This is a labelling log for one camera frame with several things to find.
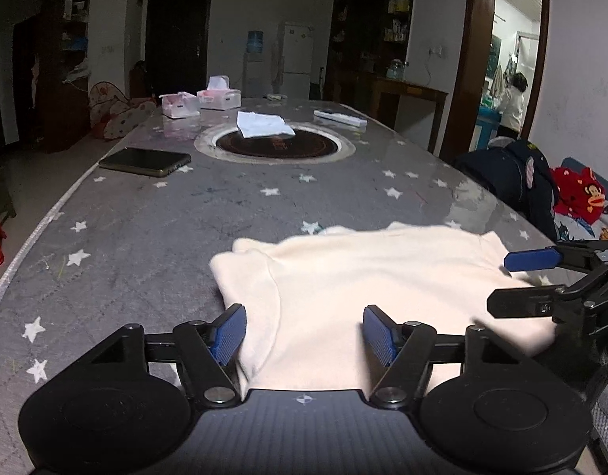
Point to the pink tissue box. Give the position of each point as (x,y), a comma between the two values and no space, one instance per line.
(219,95)

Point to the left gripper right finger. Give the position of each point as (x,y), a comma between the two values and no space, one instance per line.
(404,351)

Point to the white folded cloth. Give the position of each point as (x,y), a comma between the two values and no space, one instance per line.
(253,125)

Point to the dark wooden shelf unit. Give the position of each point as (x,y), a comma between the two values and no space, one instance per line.
(366,37)

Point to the pink floral fan cover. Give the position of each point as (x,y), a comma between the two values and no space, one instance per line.
(113,115)

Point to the water dispenser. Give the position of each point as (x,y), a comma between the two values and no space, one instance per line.
(255,72)

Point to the black smartphone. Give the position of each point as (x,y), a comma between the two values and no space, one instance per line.
(145,162)

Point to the dark wooden side table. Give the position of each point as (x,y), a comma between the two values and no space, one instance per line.
(413,98)

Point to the cream white garment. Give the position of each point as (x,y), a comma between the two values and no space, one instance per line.
(305,298)

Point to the person in white top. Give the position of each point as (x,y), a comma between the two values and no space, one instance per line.
(512,107)

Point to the white refrigerator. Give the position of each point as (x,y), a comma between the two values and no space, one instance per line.
(295,60)

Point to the white remote control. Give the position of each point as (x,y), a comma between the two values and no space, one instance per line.
(350,121)

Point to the round induction cooktop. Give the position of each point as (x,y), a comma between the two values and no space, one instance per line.
(310,144)

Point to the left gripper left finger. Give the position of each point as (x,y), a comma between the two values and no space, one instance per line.
(204,351)

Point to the brown wooden cabinet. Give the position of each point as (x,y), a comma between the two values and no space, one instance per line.
(43,74)

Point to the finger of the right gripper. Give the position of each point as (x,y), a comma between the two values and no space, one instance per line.
(533,260)
(525,302)

